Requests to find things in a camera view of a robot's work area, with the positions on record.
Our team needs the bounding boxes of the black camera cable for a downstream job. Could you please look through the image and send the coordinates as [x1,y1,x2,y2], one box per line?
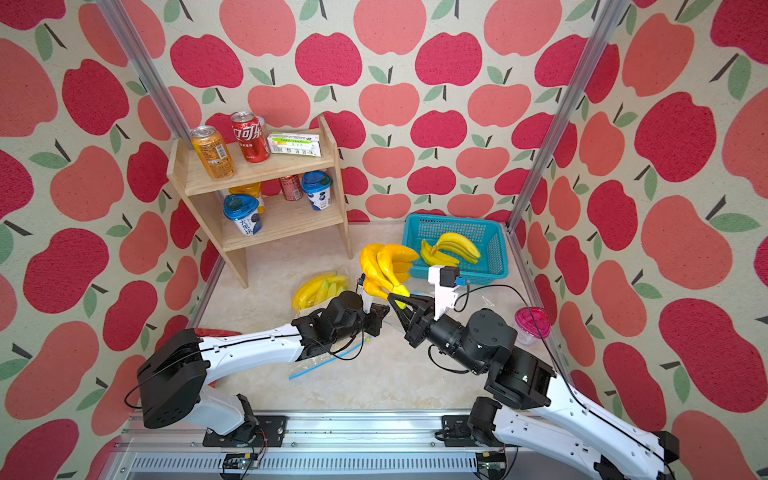
[452,283,565,385]

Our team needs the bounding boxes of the wooden two-tier shelf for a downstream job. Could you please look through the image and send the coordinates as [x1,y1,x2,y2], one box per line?
[166,115,354,289]

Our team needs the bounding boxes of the blue lid yogurt cup front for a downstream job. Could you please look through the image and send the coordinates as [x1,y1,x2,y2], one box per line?
[223,194,262,236]

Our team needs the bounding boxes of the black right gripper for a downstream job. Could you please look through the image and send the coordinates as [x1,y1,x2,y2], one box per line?
[393,287,483,378]

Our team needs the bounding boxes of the blue lid yogurt cup back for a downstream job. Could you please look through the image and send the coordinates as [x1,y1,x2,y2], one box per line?
[301,171,333,211]

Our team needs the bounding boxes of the right aluminium corner post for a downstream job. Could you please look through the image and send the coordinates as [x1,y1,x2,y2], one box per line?
[506,0,632,235]

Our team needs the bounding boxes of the orange drink can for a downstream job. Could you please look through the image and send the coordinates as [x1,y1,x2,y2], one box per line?
[190,125,235,180]

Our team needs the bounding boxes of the aluminium corner post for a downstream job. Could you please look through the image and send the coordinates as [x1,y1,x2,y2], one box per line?
[506,0,632,235]
[96,0,191,147]

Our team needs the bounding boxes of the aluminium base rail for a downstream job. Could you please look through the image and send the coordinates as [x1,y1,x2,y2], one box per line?
[98,409,625,480]

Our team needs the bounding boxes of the left aluminium corner post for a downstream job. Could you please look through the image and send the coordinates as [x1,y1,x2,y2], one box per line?
[96,0,191,147]

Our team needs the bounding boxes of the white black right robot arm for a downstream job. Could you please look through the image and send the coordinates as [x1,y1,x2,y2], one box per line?
[388,294,679,479]

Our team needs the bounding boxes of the small red can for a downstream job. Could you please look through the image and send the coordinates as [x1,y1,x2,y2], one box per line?
[279,175,303,202]

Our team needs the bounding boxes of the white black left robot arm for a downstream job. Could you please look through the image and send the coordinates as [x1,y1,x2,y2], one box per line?
[137,291,390,436]

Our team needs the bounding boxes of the yellow bananas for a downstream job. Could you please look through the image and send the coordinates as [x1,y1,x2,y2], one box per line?
[420,232,481,267]

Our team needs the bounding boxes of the red Krax chips bag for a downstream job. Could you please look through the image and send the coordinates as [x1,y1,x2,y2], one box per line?
[194,328,240,337]

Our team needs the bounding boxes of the white green box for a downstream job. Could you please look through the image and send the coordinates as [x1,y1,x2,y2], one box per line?
[267,132,322,157]

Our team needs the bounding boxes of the yellow container on shelf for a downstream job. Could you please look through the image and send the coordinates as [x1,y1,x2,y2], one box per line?
[229,182,265,211]

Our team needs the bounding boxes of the pink lid plastic jar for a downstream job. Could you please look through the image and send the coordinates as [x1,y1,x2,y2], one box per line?
[514,307,552,345]

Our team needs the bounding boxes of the blue lid yogurt cup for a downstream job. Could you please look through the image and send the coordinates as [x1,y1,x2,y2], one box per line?
[223,194,262,236]
[301,171,333,211]

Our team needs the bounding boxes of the yellow banana bunch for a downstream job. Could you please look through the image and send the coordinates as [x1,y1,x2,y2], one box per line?
[360,244,420,300]
[292,272,350,312]

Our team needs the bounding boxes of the red cola can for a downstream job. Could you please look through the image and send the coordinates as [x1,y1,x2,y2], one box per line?
[231,111,270,163]

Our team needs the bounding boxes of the teal plastic basket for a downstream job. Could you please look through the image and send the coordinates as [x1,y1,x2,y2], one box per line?
[402,214,508,286]

